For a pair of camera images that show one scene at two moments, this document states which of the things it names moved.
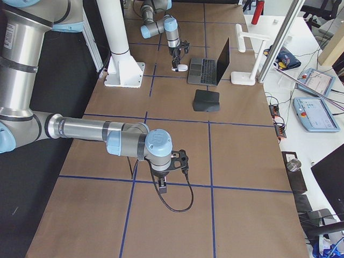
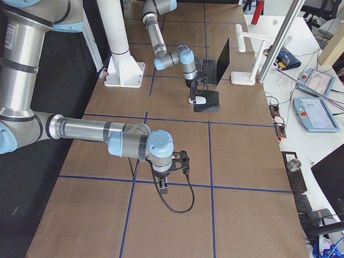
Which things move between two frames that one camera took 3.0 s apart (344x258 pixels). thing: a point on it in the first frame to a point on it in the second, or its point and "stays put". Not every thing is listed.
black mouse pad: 206,101 stays put
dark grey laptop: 209,72 stays put
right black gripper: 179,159 stays put
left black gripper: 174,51 to 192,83
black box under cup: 295,178 stays put
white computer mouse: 181,67 to 199,100
